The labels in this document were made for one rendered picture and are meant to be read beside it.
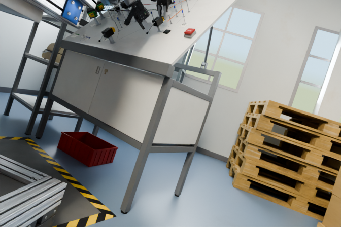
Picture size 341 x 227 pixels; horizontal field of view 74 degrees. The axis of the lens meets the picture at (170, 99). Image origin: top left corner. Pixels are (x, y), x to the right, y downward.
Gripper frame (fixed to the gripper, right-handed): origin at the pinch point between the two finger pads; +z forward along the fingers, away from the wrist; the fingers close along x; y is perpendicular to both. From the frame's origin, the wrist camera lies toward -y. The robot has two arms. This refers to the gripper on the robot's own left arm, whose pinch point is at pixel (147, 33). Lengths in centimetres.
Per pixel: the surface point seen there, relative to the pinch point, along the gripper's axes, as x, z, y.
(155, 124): -47, 38, -13
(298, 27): 214, 138, 164
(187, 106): -24, 49, 2
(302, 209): -1, 229, 43
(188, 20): 11.1, 8.0, 26.5
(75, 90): 3, 9, -72
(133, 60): -19.0, 6.7, -11.6
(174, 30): 2.7, 7.5, 16.1
